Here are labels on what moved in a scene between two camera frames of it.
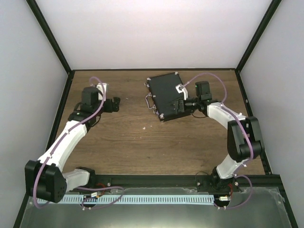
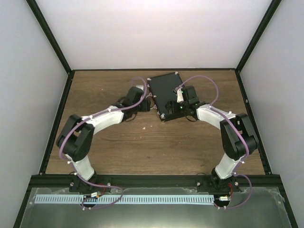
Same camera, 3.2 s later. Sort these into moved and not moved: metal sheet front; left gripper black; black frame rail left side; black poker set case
Moved: left gripper black
Not moved: black poker set case; black frame rail left side; metal sheet front
